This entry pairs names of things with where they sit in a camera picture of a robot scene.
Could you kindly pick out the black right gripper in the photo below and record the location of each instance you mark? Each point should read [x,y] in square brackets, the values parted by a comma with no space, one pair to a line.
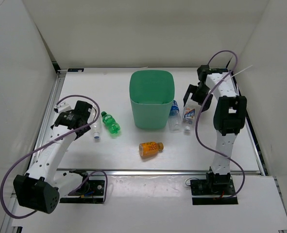
[192,89]

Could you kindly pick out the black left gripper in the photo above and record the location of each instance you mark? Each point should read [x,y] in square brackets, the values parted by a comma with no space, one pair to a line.
[79,135]

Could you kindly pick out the green soda bottle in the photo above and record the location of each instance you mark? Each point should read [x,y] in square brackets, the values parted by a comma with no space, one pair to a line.
[110,123]

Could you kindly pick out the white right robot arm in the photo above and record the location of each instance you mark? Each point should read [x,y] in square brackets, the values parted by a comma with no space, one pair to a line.
[229,116]

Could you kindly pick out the clear unlabelled plastic bottle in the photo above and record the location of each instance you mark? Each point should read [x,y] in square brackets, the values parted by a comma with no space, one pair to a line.
[96,126]

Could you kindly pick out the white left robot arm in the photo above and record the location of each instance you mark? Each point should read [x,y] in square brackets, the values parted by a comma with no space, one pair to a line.
[38,189]

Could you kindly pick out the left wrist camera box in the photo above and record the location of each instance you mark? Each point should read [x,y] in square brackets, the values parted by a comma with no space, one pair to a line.
[83,109]

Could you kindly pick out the orange juice bottle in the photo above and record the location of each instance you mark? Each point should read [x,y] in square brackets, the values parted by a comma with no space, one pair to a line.
[150,149]

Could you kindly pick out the aluminium table rail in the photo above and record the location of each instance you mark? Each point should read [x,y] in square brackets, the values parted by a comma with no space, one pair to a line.
[163,172]
[48,115]

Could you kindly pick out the clear bottle white blue label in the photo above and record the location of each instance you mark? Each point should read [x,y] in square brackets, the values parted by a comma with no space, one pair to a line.
[188,117]

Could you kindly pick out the green plastic bin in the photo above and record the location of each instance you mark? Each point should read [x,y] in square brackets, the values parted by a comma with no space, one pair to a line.
[151,94]

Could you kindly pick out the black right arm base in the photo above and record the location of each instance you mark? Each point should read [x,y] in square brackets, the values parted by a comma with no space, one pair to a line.
[214,189]

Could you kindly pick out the aluminium front table rail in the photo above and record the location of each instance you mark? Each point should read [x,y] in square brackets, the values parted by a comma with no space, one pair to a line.
[163,172]

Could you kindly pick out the white cable tie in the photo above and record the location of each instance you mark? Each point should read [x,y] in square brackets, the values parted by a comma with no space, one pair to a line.
[229,77]

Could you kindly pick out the aluminium left table rail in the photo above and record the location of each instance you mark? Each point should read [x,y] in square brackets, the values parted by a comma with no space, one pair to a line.
[48,115]

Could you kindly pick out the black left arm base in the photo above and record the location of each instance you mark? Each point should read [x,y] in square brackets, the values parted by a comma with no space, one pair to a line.
[92,191]

